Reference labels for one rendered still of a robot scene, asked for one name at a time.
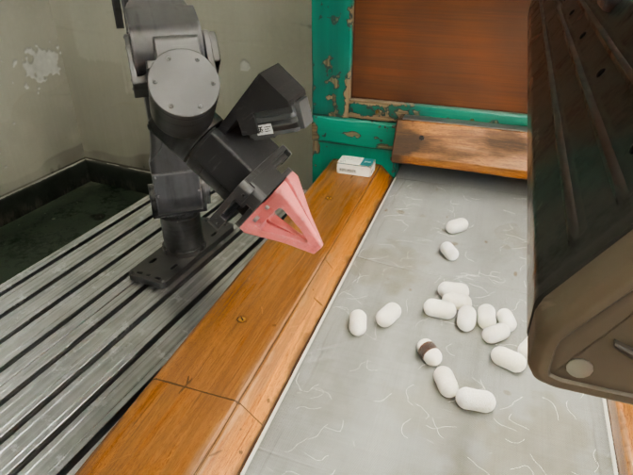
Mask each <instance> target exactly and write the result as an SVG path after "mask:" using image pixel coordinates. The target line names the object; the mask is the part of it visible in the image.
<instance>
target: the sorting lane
mask: <svg viewBox="0 0 633 475"><path fill-rule="evenodd" d="M458 218H464V219H466V220H467V221H468V227H467V229H466V230H465V231H462V232H459V233H456V234H450V233H449V232H448V231H447V230H446V224H447V223H448V222H449V221H453V220H456V219H458ZM444 242H450V243H452V244H453V246H454V247H455V248H456V249H457V250H458V252H459V256H458V258H457V259H456V260H453V261H450V260H448V259H446V257H445V256H444V255H443V254H442V253H441V251H440V247H441V245H442V243H444ZM527 245H528V197H527V196H526V195H519V194H512V193H505V192H498V191H490V190H484V189H477V188H464V187H456V186H450V185H443V184H435V183H429V182H421V181H414V180H408V179H400V178H396V177H395V178H394V180H393V182H392V184H391V186H390V188H389V189H388V191H387V193H386V195H385V197H384V198H383V200H382V202H381V205H380V207H379V209H378V211H377V213H376V215H375V217H374V219H373V221H372V222H371V223H370V225H369V227H368V229H367V231H366V233H365V236H364V238H363V240H362V242H361V244H360V245H359V247H358V249H357V251H356V253H355V255H354V257H353V258H352V260H351V262H350V264H349V267H348V268H347V270H346V272H345V274H344V276H343V278H342V280H341V282H340V284H339V286H338V288H337V290H336V291H335V292H334V294H333V297H332V299H331V301H330V303H329V305H328V307H327V309H326V311H325V313H324V314H323V316H322V318H321V320H320V322H319V324H318V326H317V328H316V330H315V332H314V334H313V336H312V337H311V339H310V341H309V343H308V345H307V347H306V349H305V351H304V353H303V355H302V357H301V359H300V361H299V363H298V364H297V366H296V368H295V370H294V372H293V374H292V376H291V378H290V380H289V382H288V384H287V385H286V387H285V389H284V392H283V394H282V396H281V398H280V399H279V401H278V403H277V405H276V406H275V408H274V410H273V412H272V414H271V416H270V418H269V420H268V423H267V425H266V427H265V429H264V430H263V432H262V433H261V435H260V437H259V439H258V441H257V443H256V445H255V447H254V449H253V451H252V453H251V455H250V457H249V459H248V461H247V463H246V465H245V466H244V468H243V470H242V472H241V474H240V475H618V469H617V464H616V458H615V452H614V447H613V441H612V434H611V428H610V423H609V412H608V407H607V401H606V399H603V398H598V397H595V396H590V395H586V394H581V393H577V392H574V391H569V390H565V389H560V388H556V387H554V386H552V385H548V384H546V383H543V382H541V381H539V380H538V379H536V378H535V377H534V376H533V375H532V372H531V370H530V368H529V366H528V361H527V360H526V361H527V366H526V368H525V369H524V370H523V371H521V372H512V371H510V370H508V369H504V368H502V367H500V366H499V365H497V364H495V363H494V362H493V360H492V358H491V351H492V349H493V348H495V347H498V346H502V347H506V348H508V349H510V350H513V351H515V352H518V351H517V350H518V346H519V345H520V344H521V343H522V342H523V341H524V340H525V339H526V337H528V335H527ZM443 282H453V283H463V284H466V285H467V286H468V288H469V295H468V296H469V297H470V299H471V300H472V307H473V308H474V309H475V310H476V314H477V315H476V324H475V327H474V328H473V329H472V330H471V331H468V332H466V331H463V330H461V329H460V328H459V327H458V325H457V318H458V312H459V310H456V315H455V316H454V317H453V318H452V319H440V318H436V317H431V316H428V315H427V314H426V313H425V311H424V307H423V306H424V303H425V301H426V300H428V299H437V300H441V301H442V298H443V297H442V296H441V295H440V294H439V292H438V286H439V285H440V284H441V283H443ZM388 303H397V304H398V305H399V306H400V308H401V315H400V317H399V318H398V319H397V320H396V321H395V322H394V323H392V324H391V325H390V326H388V327H381V326H380V325H379V324H378V323H377V321H376V315H377V313H378V312H379V311H380V310H381V309H382V308H383V307H385V306H386V305H387V304H388ZM486 303H487V304H490V305H491V306H493V307H494V309H495V319H496V323H499V322H498V320H497V317H496V314H497V312H498V311H499V310H500V309H502V308H507V309H509V310H511V312H512V314H513V315H514V318H515V320H516V322H517V325H516V328H515V329H514V330H513V331H511V333H510V335H509V337H508V338H506V339H504V340H501V341H498V342H496V343H493V344H490V343H487V342H486V341H484V339H483V338H482V331H483V330H484V329H482V328H481V327H480V326H479V324H478V309H479V307H480V306H481V305H483V304H486ZM357 309H360V310H363V311H364V312H365V314H366V330H365V333H364V334H362V335H361V336H355V335H353V334H352V333H351V332H350V330H349V315H350V313H351V312H352V311H354V310H357ZM423 338H427V339H430V340H431V341H432V342H433V343H434V344H435V345H436V346H437V348H438V349H439V350H440V352H441V354H442V361H441V363H440V364H439V365H437V366H434V367H433V366H429V365H428V364H427V363H426V362H424V360H423V359H422V358H421V356H420V355H419V353H418V351H417V348H416V346H417V343H418V342H419V341H420V340H421V339H423ZM441 366H445V367H448V368H450V369H451V370H452V372H453V374H454V376H455V379H456V381H457V383H458V386H459V389H461V388H463V387H470V388H474V389H479V390H487V391H489V392H491V393H492V394H493V395H494V396H495V401H496V405H495V409H494V410H493V411H491V412H489V413H481V412H478V411H473V410H465V409H462V408H461V407H460V406H459V405H458V404H457V402H456V396H454V397H452V398H447V397H444V396H443V395H442V394H441V393H440V391H439V389H438V387H437V384H436V383H435V381H434V378H433V373H434V371H435V370H436V369H437V368H438V367H441Z"/></svg>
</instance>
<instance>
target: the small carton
mask: <svg viewBox="0 0 633 475"><path fill-rule="evenodd" d="M375 162H376V159H371V158H363V157H356V156H341V157H340V159H339V160H338V161H337V168H336V172H338V173H344V174H351V175H359V176H365V177H370V176H371V175H372V173H373V172H374V171H375Z"/></svg>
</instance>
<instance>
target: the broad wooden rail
mask: <svg viewBox="0 0 633 475"><path fill-rule="evenodd" d="M338 160H339V159H336V158H334V159H333V160H332V161H331V162H330V164H329V165H328V166H327V167H326V168H325V170H324V171H323V172H322V173H321V174H320V176H319V177H318V178H317V179H316V181H315V182H314V183H313V184H312V186H311V187H309V188H308V190H307V191H306V192H305V193H304V196H305V199H306V202H307V204H308V207H309V210H310V213H311V216H312V218H313V221H314V223H315V225H316V229H317V231H318V232H319V235H320V237H321V239H322V242H323V246H322V248H321V249H319V250H318V251H317V252H316V253H315V254H311V253H308V252H306V251H304V250H301V249H299V248H296V247H293V246H291V245H288V244H285V243H282V242H279V241H276V240H272V239H267V240H266V241H265V243H264V244H263V245H262V246H261V248H260V249H259V250H258V251H257V252H256V254H255V255H254V256H253V257H252V259H251V260H250V261H249V262H248V264H247V265H246V266H245V267H244V268H243V270H242V271H241V272H240V273H239V274H238V275H237V277H236V278H235V280H234V281H233V282H232V283H231V284H230V285H229V286H228V287H227V288H226V290H225V291H224V292H223V293H222V295H221V296H220V297H219V298H218V300H217V301H216V302H215V303H214V305H213V306H212V307H211V308H210V309H209V311H208V312H207V313H206V314H205V316H204V317H203V318H202V319H201V321H200V322H199V323H198V324H197V325H196V327H195V328H194V329H193V330H192V332H191V333H190V334H189V335H188V336H187V338H186V339H185V340H184V342H183V343H182V344H181V345H180V346H179V348H178V349H177V350H176V351H175V353H174V354H173V355H172V356H171V357H170V359H169V360H168V361H167V363H166V364H165V365H164V366H163V367H162V369H161V370H160V371H158V373H157V374H156V375H155V376H154V378H153V379H152V380H151V381H150V383H149V384H148V385H147V386H146V387H145V389H144V390H143V391H142V392H141V394H140V395H139V396H138V397H137V399H136V400H135V401H134V402H133V403H132V405H131V406H130V407H129V408H128V410H127V411H126V412H125V413H124V414H123V416H122V417H121V418H120V420H119V421H118V422H117V423H116V424H115V426H114V427H113V428H112V429H111V431H110V432H109V433H108V434H107V435H106V437H105V438H104V439H103V441H102V442H101V443H100V444H99V445H98V447H97V448H96V449H95V450H94V452H93V453H92V454H91V455H90V456H89V458H88V459H87V460H86V462H85V463H84V464H83V465H82V466H81V467H80V468H79V469H78V470H77V471H76V473H75V474H74V475H240V474H241V472H242V470H243V468H244V466H245V465H246V463H247V461H248V459H249V457H250V455H251V453H252V451H253V449H254V447H255V445H256V443H257V441H258V439H259V437H260V435H261V433H262V432H263V430H264V429H265V427H266V425H267V423H268V420H269V418H270V416H271V414H272V412H273V410H274V408H275V406H276V405H277V403H278V401H279V399H280V398H281V396H282V394H283V392H284V389H285V387H286V385H287V384H288V382H289V380H290V378H291V376H292V374H293V372H294V370H295V368H296V366H297V364H298V363H299V361H300V359H301V357H302V355H303V353H304V351H305V349H306V347H307V345H308V343H309V341H310V339H311V337H312V336H313V334H314V332H315V330H316V328H317V326H318V324H319V322H320V320H321V318H322V316H323V314H324V313H325V311H326V309H327V307H328V305H329V303H330V301H331V299H332V297H333V294H334V292H335V291H336V290H337V288H338V286H339V284H340V282H341V280H342V278H343V276H344V274H345V272H346V270H347V268H348V267H349V264H350V262H351V260H352V258H353V257H354V255H355V253H356V251H357V249H358V247H359V245H360V244H361V242H362V240H363V238H364V236H365V233H366V231H367V229H368V227H369V225H370V223H371V222H372V221H373V219H374V217H375V215H376V213H377V211H378V209H379V207H380V205H381V202H382V200H383V198H384V197H385V195H386V193H387V191H388V189H389V188H390V186H391V184H392V182H393V177H392V176H391V175H390V174H389V173H388V171H387V170H386V169H385V168H384V167H383V166H382V165H380V164H375V171H374V172H373V173H372V175H371V176H370V177H365V176H359V175H351V174H344V173H338V172H336V168H337V161H338Z"/></svg>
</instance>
